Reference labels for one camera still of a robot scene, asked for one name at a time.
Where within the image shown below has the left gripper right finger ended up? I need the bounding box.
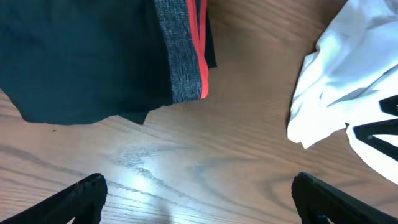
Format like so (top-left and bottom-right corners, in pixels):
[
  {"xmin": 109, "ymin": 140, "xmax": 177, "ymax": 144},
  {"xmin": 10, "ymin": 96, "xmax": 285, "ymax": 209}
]
[{"xmin": 291, "ymin": 172, "xmax": 397, "ymax": 224}]

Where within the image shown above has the white t-shirt with print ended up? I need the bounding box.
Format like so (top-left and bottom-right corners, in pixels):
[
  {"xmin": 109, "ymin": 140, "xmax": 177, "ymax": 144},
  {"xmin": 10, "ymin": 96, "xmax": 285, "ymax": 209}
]
[{"xmin": 287, "ymin": 0, "xmax": 397, "ymax": 182}]

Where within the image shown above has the black shorts red grey waistband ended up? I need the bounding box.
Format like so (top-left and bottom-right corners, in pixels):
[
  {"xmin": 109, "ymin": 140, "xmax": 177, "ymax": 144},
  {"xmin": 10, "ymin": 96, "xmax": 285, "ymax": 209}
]
[{"xmin": 1, "ymin": 0, "xmax": 216, "ymax": 125}]

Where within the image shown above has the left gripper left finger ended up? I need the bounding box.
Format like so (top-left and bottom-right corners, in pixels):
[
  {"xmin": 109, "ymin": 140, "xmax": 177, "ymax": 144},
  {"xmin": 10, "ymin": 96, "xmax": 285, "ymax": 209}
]
[{"xmin": 1, "ymin": 173, "xmax": 108, "ymax": 224}]

